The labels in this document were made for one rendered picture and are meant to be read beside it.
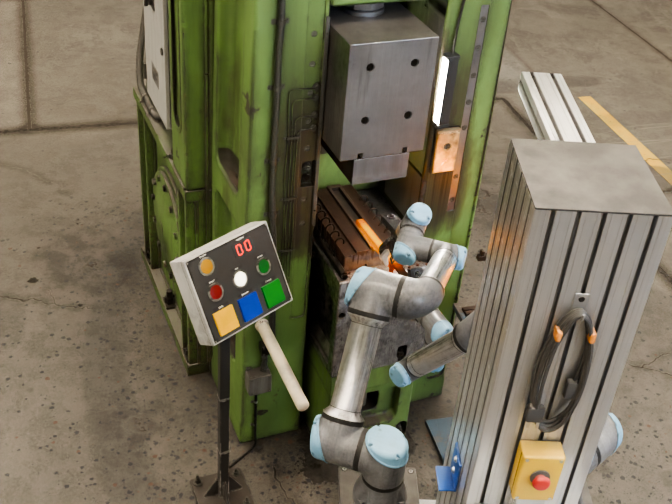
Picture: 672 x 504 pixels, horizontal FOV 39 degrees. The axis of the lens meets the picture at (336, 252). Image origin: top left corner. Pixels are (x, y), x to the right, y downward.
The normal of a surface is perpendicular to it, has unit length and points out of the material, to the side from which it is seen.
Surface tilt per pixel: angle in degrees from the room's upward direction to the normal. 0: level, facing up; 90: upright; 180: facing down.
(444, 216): 90
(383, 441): 8
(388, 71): 90
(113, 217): 0
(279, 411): 90
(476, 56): 90
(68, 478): 0
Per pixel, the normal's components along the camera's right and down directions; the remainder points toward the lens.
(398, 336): 0.37, 0.56
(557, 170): 0.07, -0.81
